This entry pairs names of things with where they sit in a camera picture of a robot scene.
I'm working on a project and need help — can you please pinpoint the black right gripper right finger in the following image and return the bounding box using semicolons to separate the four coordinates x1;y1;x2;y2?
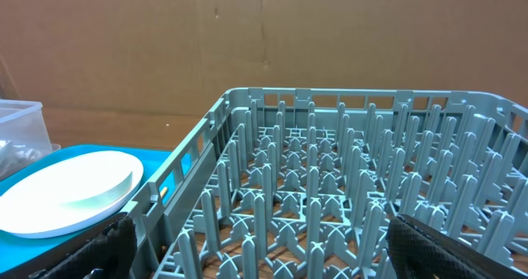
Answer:
386;215;524;279

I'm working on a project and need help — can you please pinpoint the clear plastic bin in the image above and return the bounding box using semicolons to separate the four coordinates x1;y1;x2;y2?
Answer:
1;99;54;158

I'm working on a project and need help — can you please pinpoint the grey dish rack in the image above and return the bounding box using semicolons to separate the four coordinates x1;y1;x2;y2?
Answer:
130;87;527;278

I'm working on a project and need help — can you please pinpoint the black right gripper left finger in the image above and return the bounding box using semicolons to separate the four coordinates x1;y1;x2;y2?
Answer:
28;215;137;279

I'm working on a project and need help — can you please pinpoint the white napkin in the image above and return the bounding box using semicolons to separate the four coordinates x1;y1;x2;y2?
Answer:
1;140;43;178

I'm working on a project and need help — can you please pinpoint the wooden chopstick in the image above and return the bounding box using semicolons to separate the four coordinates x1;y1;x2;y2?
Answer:
160;187;168;198

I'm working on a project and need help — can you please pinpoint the pink plate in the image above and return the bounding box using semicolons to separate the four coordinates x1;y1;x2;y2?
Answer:
1;150;144;239

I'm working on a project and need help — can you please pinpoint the cream bowl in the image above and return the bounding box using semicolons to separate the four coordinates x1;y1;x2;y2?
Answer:
58;164;133;209

